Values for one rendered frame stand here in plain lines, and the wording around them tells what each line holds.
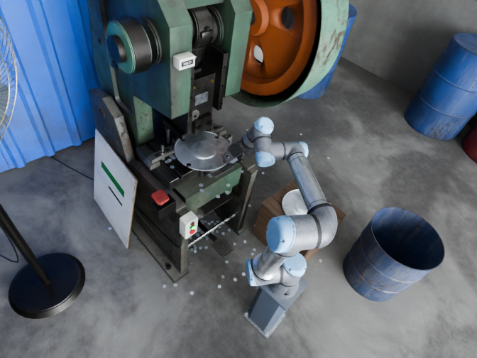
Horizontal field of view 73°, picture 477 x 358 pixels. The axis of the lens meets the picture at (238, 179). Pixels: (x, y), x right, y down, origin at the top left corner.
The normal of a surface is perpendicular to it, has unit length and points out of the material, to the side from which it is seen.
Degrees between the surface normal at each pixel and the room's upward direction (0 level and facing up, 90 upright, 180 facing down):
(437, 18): 90
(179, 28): 90
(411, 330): 0
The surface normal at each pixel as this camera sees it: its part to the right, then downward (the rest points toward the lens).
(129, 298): 0.14, -0.66
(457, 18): -0.72, 0.44
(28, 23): 0.68, 0.60
